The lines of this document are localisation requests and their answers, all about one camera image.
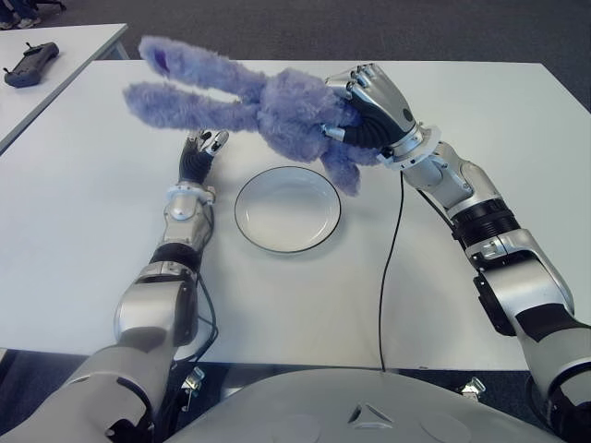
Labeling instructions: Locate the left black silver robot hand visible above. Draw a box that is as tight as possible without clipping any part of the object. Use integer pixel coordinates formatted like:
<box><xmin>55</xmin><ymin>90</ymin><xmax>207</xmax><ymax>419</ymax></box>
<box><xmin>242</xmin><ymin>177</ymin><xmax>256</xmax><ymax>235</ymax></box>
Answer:
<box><xmin>177</xmin><ymin>129</ymin><xmax>230</xmax><ymax>185</ymax></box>

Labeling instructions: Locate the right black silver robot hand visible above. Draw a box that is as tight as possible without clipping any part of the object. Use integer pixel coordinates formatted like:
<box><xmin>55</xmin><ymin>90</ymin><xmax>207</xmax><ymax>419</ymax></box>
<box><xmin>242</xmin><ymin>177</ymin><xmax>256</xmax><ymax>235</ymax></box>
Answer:
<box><xmin>320</xmin><ymin>63</ymin><xmax>424</xmax><ymax>158</ymax></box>

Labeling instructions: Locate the purple plush bunny doll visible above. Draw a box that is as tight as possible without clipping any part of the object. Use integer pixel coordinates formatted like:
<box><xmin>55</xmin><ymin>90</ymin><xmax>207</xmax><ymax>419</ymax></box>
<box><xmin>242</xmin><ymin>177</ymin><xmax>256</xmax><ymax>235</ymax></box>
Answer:
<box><xmin>122</xmin><ymin>34</ymin><xmax>393</xmax><ymax>198</ymax></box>

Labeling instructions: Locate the white plate with black rim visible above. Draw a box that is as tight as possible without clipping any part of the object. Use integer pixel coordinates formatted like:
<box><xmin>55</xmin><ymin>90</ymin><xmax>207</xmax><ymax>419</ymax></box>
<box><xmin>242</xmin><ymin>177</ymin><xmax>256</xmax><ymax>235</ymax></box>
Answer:
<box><xmin>234</xmin><ymin>165</ymin><xmax>343</xmax><ymax>254</ymax></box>

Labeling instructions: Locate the white side table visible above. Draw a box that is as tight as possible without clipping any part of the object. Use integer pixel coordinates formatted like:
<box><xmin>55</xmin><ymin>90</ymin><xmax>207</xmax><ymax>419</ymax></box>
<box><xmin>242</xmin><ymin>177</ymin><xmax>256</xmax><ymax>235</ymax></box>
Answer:
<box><xmin>0</xmin><ymin>23</ymin><xmax>129</xmax><ymax>153</ymax></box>

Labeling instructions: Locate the black handheld remote controller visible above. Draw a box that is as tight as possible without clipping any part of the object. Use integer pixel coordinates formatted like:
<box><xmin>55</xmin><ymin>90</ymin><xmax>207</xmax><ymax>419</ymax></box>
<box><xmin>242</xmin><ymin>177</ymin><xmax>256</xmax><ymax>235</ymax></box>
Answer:
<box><xmin>3</xmin><ymin>41</ymin><xmax>60</xmax><ymax>89</ymax></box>

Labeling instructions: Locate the metal clamp under table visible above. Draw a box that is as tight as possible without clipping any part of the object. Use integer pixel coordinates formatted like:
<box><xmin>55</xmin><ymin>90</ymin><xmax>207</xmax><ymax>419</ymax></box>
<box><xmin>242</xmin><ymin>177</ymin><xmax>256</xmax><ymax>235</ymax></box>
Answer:
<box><xmin>454</xmin><ymin>376</ymin><xmax>486</xmax><ymax>401</ymax></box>
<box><xmin>180</xmin><ymin>366</ymin><xmax>207</xmax><ymax>414</ymax></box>

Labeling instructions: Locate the pair of sneakers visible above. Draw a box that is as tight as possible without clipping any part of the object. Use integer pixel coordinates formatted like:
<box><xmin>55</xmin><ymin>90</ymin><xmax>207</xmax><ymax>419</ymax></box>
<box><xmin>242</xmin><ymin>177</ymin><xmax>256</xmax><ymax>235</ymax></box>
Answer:
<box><xmin>0</xmin><ymin>16</ymin><xmax>42</xmax><ymax>31</ymax></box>

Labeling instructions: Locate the grey robot torso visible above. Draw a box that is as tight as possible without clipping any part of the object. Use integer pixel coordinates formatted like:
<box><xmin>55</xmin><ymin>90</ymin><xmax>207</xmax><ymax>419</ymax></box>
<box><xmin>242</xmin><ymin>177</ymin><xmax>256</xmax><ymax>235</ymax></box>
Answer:
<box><xmin>168</xmin><ymin>366</ymin><xmax>550</xmax><ymax>443</ymax></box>

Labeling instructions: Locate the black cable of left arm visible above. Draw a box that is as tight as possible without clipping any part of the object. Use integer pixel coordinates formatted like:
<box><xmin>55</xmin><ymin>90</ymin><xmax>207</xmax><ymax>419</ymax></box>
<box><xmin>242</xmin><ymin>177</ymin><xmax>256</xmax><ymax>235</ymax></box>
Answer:
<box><xmin>177</xmin><ymin>202</ymin><xmax>219</xmax><ymax>364</ymax></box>

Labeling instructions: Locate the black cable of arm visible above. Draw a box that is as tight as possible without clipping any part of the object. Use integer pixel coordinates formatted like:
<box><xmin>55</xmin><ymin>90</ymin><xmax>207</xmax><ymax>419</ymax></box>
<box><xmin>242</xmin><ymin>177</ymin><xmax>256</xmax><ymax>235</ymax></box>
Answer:
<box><xmin>177</xmin><ymin>202</ymin><xmax>219</xmax><ymax>364</ymax></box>
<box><xmin>378</xmin><ymin>170</ymin><xmax>406</xmax><ymax>373</ymax></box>

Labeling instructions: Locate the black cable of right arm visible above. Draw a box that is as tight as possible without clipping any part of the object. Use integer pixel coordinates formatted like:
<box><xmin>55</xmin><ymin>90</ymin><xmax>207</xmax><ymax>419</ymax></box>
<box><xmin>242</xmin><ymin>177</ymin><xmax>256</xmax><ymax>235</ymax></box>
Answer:
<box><xmin>378</xmin><ymin>170</ymin><xmax>406</xmax><ymax>373</ymax></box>

